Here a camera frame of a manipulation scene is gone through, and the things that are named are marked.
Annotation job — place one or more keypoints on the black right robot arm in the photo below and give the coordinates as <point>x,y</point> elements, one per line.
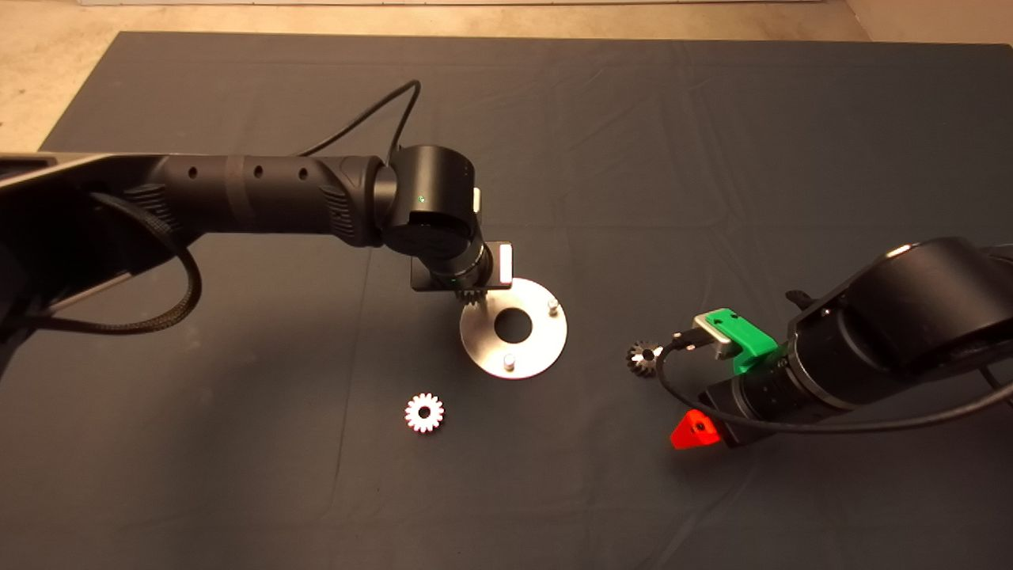
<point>910,317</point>

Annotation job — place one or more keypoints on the green right camera mount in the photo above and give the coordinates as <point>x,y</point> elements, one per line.
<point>748,336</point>

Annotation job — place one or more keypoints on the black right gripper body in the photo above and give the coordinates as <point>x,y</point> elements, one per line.
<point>760,400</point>

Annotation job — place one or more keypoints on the dark bevel gear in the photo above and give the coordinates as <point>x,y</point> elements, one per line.
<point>637,362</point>

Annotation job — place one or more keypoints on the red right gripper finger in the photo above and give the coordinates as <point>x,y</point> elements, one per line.
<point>696,433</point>

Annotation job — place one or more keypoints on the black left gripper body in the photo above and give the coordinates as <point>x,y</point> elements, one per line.
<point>459,269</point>

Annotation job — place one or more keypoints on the silver right camera box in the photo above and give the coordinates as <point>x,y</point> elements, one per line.
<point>712,332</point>

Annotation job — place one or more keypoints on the steel planetary spur gear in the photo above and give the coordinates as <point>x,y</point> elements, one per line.
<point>471,297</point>
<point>415,406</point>

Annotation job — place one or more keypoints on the dark grey table cloth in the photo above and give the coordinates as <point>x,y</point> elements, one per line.
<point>633,119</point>

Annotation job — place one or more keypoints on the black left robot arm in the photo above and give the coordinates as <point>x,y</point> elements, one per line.
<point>269,194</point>

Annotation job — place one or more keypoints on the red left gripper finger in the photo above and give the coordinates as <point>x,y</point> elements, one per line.
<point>506,265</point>

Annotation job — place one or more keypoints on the round metal carrier plate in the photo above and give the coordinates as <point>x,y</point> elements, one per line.
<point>542,348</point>

